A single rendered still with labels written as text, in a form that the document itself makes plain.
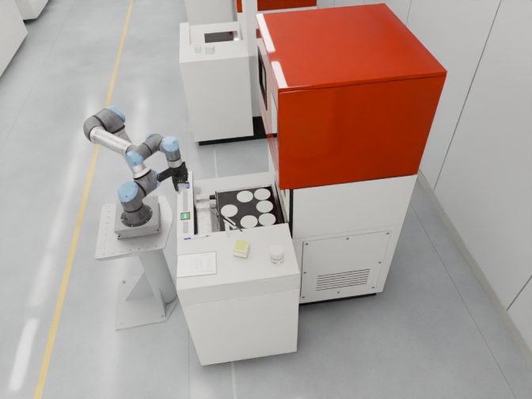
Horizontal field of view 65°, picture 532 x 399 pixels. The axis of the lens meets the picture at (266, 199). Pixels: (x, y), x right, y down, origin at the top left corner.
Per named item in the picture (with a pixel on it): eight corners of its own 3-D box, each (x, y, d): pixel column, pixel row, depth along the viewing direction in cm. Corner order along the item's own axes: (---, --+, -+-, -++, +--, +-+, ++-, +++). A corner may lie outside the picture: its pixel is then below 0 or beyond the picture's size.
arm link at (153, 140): (137, 139, 206) (152, 146, 202) (153, 128, 213) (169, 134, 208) (141, 151, 212) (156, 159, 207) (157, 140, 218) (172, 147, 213)
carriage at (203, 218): (209, 199, 266) (209, 196, 264) (212, 244, 240) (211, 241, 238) (197, 201, 265) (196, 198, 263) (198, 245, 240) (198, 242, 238)
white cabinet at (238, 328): (274, 245, 346) (272, 171, 289) (296, 357, 279) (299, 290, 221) (197, 255, 342) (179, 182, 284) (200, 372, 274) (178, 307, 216)
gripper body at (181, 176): (188, 184, 220) (184, 167, 211) (172, 186, 219) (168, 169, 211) (188, 175, 225) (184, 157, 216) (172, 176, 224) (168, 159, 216)
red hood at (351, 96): (370, 94, 278) (385, 2, 236) (417, 174, 222) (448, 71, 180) (258, 106, 273) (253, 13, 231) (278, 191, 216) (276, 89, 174)
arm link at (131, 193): (117, 206, 244) (111, 189, 235) (134, 192, 252) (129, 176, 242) (131, 214, 239) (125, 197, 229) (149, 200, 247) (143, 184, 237)
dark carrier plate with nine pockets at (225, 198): (271, 186, 266) (271, 186, 266) (279, 226, 242) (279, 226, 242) (217, 192, 264) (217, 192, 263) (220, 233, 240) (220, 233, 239)
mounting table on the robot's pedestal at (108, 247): (101, 271, 248) (94, 259, 239) (108, 218, 279) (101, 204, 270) (177, 260, 253) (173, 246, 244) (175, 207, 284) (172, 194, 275)
